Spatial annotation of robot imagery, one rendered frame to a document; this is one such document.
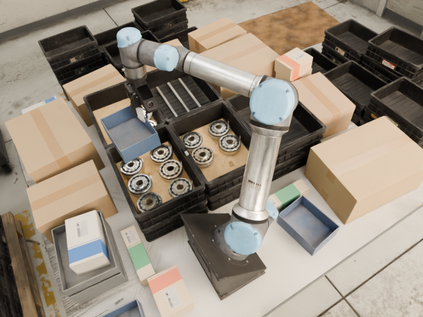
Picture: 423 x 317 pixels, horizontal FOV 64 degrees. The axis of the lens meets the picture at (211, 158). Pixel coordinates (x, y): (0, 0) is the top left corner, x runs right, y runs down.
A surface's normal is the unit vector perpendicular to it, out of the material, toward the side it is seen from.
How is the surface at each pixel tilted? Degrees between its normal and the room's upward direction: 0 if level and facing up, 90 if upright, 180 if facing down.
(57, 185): 0
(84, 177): 0
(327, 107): 0
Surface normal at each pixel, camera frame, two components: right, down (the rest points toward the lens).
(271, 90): -0.33, 0.11
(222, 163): -0.07, -0.61
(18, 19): 0.51, 0.66
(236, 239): -0.37, 0.35
